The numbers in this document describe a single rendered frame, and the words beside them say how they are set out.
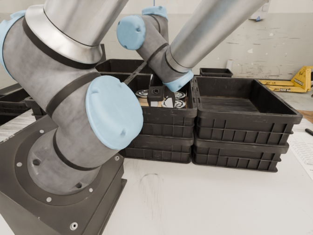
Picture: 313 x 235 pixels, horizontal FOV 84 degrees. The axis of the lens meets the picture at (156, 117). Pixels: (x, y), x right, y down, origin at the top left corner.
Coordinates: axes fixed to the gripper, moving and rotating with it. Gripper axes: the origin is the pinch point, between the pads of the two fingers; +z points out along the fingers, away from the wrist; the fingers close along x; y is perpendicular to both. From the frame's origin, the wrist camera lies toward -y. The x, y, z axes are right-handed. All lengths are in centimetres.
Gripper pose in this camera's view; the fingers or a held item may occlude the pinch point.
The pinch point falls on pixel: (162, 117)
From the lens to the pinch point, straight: 65.7
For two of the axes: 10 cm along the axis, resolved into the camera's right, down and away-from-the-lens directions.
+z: 1.0, 8.8, 4.7
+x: -9.9, 0.3, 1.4
